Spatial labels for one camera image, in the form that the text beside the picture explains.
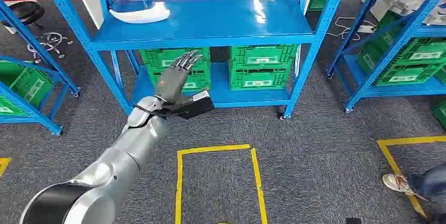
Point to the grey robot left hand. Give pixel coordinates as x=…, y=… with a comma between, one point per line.
x=172, y=83

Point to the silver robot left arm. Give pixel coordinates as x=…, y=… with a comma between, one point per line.
x=115, y=170

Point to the blue steel shelf rack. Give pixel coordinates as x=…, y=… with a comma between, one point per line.
x=209, y=17
x=418, y=90
x=21, y=31

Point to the yellow floor tape rectangle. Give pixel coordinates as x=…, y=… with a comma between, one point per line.
x=179, y=187

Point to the chrome stool base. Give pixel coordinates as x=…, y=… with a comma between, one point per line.
x=48, y=41

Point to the black round stool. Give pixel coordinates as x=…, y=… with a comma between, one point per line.
x=24, y=11

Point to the white power strip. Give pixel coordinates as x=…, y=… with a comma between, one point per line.
x=366, y=29

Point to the robot's black foot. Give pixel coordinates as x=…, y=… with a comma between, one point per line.
x=353, y=221

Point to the person's leg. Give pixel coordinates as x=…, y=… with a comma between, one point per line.
x=432, y=184

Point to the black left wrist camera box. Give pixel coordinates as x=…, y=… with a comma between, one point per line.
x=197, y=107

